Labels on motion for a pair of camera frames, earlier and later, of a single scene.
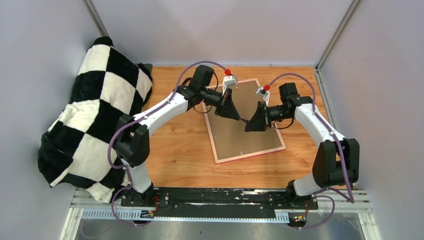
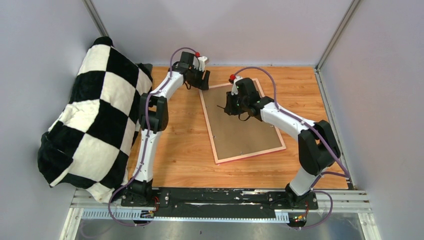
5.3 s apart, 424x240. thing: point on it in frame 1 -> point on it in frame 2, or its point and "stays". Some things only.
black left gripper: x=225 y=107 -> x=202 y=84
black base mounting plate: x=217 y=202 stays
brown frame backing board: x=229 y=136 stays
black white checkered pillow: x=77 y=150 stays
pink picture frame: x=208 y=116 stays
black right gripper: x=258 y=121 -> x=229 y=108
